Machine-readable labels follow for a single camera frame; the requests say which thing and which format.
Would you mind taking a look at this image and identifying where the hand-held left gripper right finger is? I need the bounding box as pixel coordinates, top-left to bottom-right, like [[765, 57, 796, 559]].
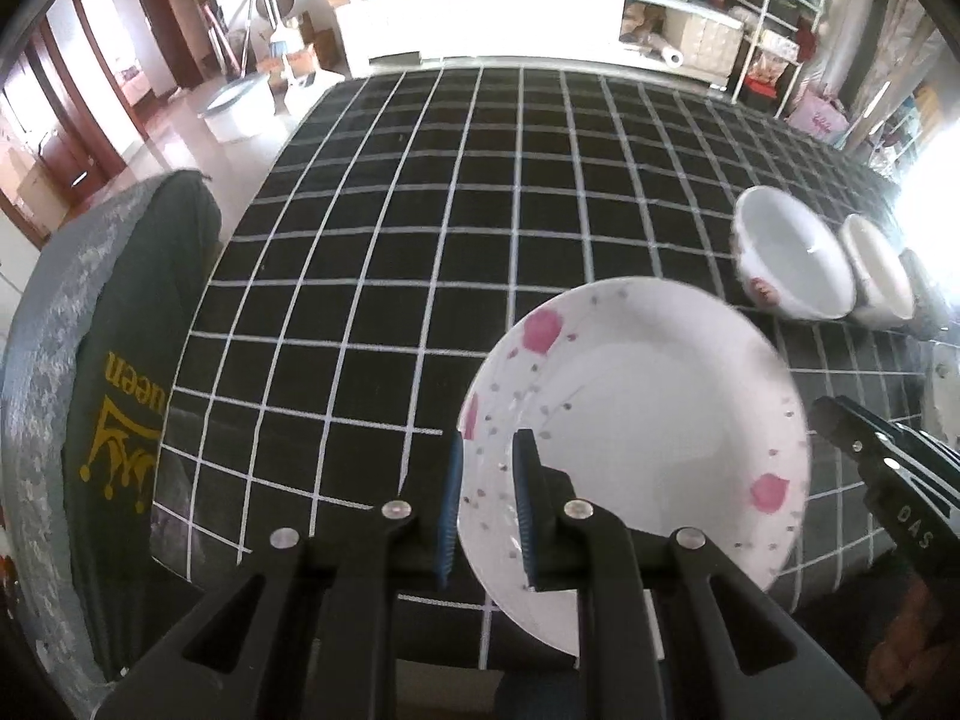
[[512, 429, 880, 720]]

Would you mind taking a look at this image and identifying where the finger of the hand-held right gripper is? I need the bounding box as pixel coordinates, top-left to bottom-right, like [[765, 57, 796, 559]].
[[812, 394, 960, 477]]

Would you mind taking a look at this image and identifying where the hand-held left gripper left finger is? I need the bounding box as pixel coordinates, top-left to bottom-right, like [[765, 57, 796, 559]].
[[94, 431, 467, 720]]

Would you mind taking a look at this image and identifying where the plain white bowl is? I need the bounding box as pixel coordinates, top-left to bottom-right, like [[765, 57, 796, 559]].
[[838, 214, 917, 331]]

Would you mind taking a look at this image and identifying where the white plate with pink flowers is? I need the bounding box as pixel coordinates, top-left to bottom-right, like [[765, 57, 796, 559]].
[[455, 277, 812, 672]]

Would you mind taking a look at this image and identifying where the white bowl with flower pattern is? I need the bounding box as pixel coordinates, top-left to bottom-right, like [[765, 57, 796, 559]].
[[731, 186, 856, 323]]

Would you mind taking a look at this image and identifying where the black white checked tablecloth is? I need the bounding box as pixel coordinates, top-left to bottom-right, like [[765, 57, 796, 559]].
[[150, 64, 960, 672]]

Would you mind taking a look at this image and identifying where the pink bag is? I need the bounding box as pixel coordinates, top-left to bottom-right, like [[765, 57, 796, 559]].
[[787, 86, 853, 140]]

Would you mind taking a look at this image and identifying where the green chair cover gold print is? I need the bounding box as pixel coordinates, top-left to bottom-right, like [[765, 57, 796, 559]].
[[64, 169, 226, 680]]

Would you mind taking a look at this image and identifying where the white paper roll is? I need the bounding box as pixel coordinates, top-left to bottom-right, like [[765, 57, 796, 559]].
[[645, 34, 686, 68]]

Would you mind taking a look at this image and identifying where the white plastic basin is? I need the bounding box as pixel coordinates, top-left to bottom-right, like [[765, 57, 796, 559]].
[[199, 75, 275, 143]]

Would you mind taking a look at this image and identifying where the cardboard box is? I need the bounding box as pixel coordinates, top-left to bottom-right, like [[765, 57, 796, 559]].
[[283, 43, 322, 82]]

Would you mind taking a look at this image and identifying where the long white low cabinet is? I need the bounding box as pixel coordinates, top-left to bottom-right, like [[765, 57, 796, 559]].
[[334, 0, 743, 85]]

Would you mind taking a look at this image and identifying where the white wire shelf rack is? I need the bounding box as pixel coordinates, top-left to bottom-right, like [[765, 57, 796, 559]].
[[731, 0, 830, 103]]

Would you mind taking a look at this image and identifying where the wooden door frame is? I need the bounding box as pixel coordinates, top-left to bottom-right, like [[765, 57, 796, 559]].
[[0, 0, 205, 245]]

